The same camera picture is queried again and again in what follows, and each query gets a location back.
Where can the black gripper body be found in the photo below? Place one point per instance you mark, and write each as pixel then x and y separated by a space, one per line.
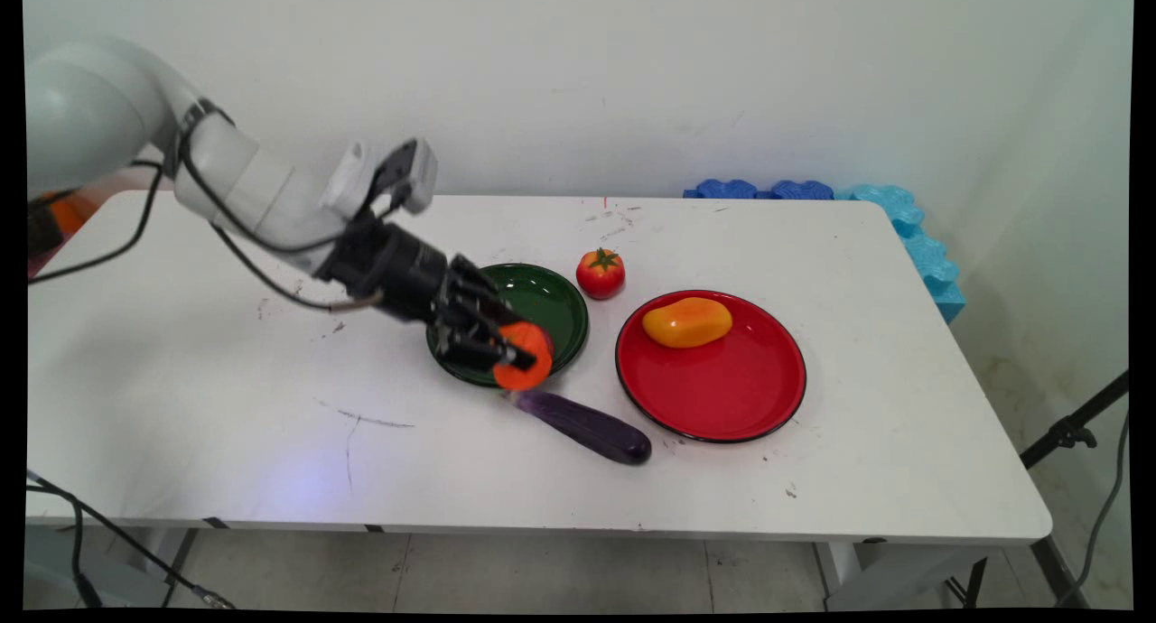
pixel 397 271

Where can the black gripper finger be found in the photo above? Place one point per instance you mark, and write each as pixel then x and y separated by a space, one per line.
pixel 479 350
pixel 483 293

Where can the orange carrot piece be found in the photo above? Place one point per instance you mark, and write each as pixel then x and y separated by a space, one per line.
pixel 533 366

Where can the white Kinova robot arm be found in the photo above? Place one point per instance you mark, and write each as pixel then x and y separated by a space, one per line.
pixel 108 108

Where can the dark green plate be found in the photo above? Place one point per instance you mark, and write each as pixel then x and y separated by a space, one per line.
pixel 546 302

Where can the red toy tomato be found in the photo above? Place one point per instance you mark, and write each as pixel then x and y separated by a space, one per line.
pixel 601 274

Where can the purple toy eggplant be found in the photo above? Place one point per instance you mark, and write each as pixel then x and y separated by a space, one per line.
pixel 591 427

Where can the yellow orange toy mango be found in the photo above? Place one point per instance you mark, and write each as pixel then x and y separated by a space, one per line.
pixel 688 323

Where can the red plate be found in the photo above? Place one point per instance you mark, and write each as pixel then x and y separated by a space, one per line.
pixel 722 379

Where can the dark blue foam piece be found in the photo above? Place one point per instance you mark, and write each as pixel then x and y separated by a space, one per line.
pixel 725 190
pixel 801 190

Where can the orange object behind table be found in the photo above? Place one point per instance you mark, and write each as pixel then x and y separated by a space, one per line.
pixel 70 212

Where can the black metal table leg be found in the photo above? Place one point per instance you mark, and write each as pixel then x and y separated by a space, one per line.
pixel 1052 569
pixel 178 564

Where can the light blue foam mat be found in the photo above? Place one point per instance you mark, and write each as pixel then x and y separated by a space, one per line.
pixel 926 253

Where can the black tripod stand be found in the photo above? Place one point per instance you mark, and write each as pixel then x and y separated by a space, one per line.
pixel 1070 433

